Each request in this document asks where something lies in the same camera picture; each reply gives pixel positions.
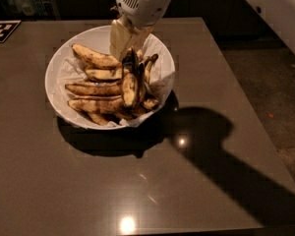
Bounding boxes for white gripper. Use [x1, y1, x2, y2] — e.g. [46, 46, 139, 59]
[109, 0, 171, 61]

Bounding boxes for large spotted central banana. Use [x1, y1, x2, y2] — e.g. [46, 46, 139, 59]
[121, 48, 139, 108]

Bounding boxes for top right banana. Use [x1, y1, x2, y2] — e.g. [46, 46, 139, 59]
[137, 49, 144, 63]

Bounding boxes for curved stem right banana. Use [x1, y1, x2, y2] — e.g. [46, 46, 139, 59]
[145, 54, 158, 84]

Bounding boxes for white bowl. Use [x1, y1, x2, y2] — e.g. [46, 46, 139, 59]
[45, 26, 175, 130]

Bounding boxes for right upright banana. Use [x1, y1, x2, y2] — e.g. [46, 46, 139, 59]
[139, 63, 146, 102]

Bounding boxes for short banana under top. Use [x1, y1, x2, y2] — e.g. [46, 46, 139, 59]
[85, 66, 122, 82]

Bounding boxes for top left spotted banana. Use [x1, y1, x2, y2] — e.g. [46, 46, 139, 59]
[72, 43, 121, 70]

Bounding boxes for middle left spotted banana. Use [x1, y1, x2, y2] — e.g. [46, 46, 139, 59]
[65, 81, 121, 96]

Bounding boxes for dark lower right banana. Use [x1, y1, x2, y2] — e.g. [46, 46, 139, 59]
[142, 95, 159, 111]

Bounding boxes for lower left spotted banana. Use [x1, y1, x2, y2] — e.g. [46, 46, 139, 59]
[68, 96, 124, 114]

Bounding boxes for bottom small banana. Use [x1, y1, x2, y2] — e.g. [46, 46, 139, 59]
[88, 112, 109, 126]

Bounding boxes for white paper liner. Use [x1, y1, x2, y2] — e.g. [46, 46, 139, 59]
[45, 29, 175, 130]

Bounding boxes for white bottles in background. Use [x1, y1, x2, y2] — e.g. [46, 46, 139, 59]
[5, 0, 47, 18]

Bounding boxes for black white marker tag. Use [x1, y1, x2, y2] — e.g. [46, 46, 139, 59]
[0, 20, 21, 43]

